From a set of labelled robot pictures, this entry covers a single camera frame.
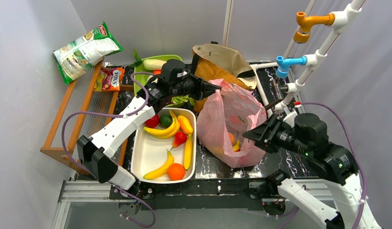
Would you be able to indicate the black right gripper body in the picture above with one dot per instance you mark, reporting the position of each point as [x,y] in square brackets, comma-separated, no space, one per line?
[269,133]

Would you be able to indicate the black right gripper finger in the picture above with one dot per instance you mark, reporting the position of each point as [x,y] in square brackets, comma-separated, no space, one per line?
[260,141]
[258,133]

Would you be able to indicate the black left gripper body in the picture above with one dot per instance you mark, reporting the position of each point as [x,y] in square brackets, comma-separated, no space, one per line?
[200,88]

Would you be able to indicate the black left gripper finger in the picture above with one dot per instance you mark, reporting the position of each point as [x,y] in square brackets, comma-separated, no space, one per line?
[208,92]
[211,88]

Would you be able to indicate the brown paper bag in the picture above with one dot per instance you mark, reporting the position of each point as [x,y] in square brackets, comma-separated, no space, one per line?
[213,61]

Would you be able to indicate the single yellow banana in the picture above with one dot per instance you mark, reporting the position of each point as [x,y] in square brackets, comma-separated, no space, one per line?
[162,169]
[236,146]

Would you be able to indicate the pink plastic grocery bag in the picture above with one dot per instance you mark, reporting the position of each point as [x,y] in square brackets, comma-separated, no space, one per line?
[235,110]

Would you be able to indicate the green chips bag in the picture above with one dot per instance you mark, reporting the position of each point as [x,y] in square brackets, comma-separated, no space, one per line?
[81,55]

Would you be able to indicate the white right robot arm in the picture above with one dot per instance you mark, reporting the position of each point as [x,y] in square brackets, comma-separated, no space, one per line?
[334,164]

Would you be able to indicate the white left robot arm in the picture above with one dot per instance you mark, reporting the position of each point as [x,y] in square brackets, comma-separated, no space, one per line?
[95,152]

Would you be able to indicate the yellow banana by bag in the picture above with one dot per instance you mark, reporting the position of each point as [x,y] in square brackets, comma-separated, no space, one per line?
[188,151]

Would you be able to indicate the orange candy bag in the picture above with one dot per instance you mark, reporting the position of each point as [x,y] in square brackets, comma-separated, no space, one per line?
[109,80]

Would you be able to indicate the green white leek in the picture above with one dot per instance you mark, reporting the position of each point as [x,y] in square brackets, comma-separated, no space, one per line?
[182,100]

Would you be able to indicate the orange mango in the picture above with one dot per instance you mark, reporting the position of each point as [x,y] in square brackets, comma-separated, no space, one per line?
[185,125]

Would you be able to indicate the green lime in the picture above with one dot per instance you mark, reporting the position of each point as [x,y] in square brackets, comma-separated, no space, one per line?
[165,120]

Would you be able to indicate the white radish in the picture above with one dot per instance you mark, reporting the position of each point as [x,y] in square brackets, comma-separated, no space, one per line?
[153,64]

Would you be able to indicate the red apple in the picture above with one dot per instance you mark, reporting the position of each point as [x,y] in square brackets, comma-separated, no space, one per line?
[152,122]

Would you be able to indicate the blue faucet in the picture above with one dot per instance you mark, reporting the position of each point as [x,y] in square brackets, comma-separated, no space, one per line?
[285,64]

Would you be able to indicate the white fruit tray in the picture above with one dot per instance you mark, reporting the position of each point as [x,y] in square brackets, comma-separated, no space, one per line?
[149,153]

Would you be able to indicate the orange fruit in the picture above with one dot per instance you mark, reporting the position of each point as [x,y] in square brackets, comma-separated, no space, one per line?
[176,172]

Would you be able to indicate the orange faucet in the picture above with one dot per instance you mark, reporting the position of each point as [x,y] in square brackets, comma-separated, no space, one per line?
[306,23]

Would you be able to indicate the wooden rack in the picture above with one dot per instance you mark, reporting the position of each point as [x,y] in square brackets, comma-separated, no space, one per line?
[79,96]

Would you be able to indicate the white pipe frame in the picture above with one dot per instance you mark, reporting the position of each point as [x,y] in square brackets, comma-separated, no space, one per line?
[284,95]

